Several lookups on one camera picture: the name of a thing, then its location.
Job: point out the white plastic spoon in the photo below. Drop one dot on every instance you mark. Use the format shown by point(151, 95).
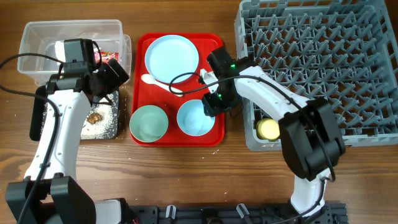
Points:
point(150, 80)

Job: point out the white rice grains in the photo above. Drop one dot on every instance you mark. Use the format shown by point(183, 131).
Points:
point(80, 119)

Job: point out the red plastic tray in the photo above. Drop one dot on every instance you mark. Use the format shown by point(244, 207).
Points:
point(145, 94)

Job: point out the yellow plastic cup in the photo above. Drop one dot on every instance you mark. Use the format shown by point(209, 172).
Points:
point(267, 129)

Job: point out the light blue bowl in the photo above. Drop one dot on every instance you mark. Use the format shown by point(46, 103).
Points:
point(192, 120)

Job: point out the crumpled white tissue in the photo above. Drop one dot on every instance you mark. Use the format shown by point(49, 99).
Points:
point(60, 51)

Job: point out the black rectangular waste tray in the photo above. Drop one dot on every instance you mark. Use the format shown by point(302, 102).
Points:
point(107, 128)

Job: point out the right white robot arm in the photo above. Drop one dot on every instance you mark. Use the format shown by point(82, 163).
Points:
point(310, 137)

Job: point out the clear plastic bin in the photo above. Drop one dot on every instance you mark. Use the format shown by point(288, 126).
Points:
point(40, 38)

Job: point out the red snack wrapper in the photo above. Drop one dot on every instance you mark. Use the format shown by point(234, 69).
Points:
point(105, 57)

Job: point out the brown food scrap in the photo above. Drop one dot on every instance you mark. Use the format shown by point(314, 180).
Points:
point(94, 118)

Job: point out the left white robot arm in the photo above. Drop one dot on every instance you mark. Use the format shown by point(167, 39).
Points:
point(49, 192)

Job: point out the green bowl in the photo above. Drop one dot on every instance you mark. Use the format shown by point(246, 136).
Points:
point(148, 123)

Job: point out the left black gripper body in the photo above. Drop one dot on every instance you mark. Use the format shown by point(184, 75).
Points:
point(109, 82)

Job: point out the light blue round plate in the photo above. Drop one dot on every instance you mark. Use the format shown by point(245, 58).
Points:
point(169, 56)

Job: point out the grey dishwasher rack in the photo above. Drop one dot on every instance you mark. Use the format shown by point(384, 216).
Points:
point(342, 51)

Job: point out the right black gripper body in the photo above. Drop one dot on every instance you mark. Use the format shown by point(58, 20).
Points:
point(219, 101)

